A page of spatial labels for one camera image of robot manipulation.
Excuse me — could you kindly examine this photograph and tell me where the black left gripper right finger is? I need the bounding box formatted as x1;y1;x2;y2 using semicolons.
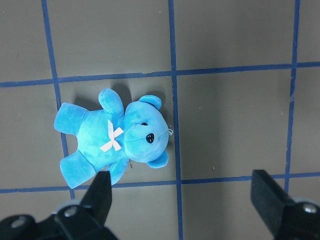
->
250;169;320;240

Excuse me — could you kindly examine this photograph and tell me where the blue plush teddy bear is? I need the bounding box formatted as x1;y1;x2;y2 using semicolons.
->
54;88;170;189

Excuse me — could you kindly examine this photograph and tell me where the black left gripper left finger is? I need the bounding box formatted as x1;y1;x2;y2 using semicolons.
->
0;171;118;240

